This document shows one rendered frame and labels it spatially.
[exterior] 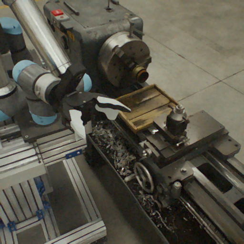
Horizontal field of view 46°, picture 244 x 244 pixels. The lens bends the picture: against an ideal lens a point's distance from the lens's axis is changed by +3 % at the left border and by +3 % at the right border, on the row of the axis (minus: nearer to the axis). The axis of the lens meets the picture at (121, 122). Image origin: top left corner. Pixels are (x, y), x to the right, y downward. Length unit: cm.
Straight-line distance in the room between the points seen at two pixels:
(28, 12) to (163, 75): 281
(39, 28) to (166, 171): 86
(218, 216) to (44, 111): 89
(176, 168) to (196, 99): 196
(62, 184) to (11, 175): 101
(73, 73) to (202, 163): 106
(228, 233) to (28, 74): 103
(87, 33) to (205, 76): 222
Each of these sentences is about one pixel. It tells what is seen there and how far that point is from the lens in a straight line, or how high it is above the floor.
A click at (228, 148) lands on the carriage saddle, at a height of 90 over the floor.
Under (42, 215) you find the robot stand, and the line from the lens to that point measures 211.
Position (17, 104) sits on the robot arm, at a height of 133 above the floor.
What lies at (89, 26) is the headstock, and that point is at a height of 126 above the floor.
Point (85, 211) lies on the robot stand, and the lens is 207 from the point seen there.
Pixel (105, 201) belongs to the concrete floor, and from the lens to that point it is 236.
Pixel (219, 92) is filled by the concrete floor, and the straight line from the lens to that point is 349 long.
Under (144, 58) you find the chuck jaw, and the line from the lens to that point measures 179.
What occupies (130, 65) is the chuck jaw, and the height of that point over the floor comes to 113.
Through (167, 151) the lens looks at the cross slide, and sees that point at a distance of 142.
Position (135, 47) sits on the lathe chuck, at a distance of 174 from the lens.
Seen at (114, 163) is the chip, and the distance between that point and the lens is 187.
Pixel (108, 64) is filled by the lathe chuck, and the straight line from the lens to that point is 168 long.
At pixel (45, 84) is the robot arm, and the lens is 77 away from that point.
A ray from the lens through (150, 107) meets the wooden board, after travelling 176.
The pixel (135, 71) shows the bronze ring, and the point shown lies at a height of 110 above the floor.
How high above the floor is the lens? 203
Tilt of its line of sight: 44 degrees down
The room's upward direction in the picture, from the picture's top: straight up
